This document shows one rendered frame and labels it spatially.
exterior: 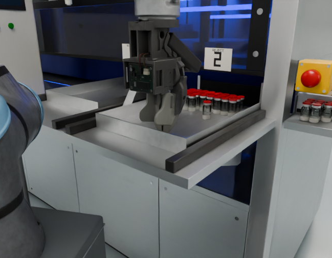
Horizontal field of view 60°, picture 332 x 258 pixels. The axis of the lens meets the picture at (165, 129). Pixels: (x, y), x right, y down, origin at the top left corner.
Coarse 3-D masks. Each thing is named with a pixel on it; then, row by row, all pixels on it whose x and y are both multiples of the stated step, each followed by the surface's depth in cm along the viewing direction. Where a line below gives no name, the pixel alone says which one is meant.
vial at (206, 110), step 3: (204, 105) 73; (207, 105) 73; (210, 105) 74; (204, 108) 73; (207, 108) 73; (210, 108) 73; (204, 111) 73; (207, 111) 73; (210, 111) 73; (204, 114) 73; (207, 114) 73; (210, 114) 74; (204, 117) 74; (207, 117) 73; (210, 117) 74
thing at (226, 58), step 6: (210, 48) 81; (216, 48) 80; (222, 48) 79; (210, 54) 82; (216, 54) 80; (222, 54) 79; (228, 54) 78; (204, 60) 83; (210, 60) 82; (216, 60) 81; (222, 60) 80; (228, 60) 79; (204, 66) 84; (210, 66) 83; (222, 66) 80; (228, 66) 79
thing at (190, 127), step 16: (112, 112) 71; (128, 112) 76; (192, 112) 80; (240, 112) 68; (112, 128) 65; (128, 128) 61; (144, 128) 58; (176, 128) 67; (192, 128) 67; (208, 128) 58; (160, 144) 57; (176, 144) 54; (192, 144) 54
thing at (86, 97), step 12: (84, 84) 104; (96, 84) 108; (108, 84) 112; (120, 84) 117; (48, 96) 93; (60, 96) 88; (72, 96) 84; (84, 96) 99; (96, 96) 99; (108, 96) 99; (120, 96) 84; (84, 108) 82; (96, 108) 78
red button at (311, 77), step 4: (304, 72) 65; (308, 72) 64; (312, 72) 64; (316, 72) 64; (304, 76) 65; (308, 76) 64; (312, 76) 64; (316, 76) 63; (320, 76) 64; (304, 80) 65; (308, 80) 64; (312, 80) 64; (316, 80) 64; (320, 80) 64; (304, 84) 65; (308, 84) 65; (312, 84) 64; (316, 84) 64
